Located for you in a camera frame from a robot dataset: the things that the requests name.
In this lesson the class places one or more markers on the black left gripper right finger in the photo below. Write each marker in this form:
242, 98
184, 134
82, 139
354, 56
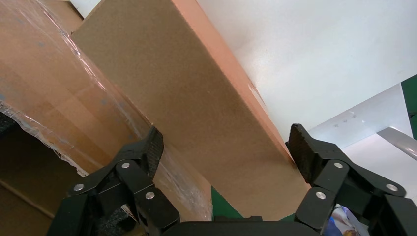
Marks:
338, 182

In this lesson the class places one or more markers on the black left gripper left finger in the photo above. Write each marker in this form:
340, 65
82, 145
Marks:
97, 195

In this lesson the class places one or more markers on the small cardboard box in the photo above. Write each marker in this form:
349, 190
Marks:
182, 97

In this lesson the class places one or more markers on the large open cardboard box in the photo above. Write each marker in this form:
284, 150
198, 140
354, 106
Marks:
49, 81

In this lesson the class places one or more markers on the blue white printed object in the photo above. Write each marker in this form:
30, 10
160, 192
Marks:
340, 221

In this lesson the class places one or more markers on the grey metal table leg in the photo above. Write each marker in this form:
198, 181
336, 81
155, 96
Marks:
400, 141

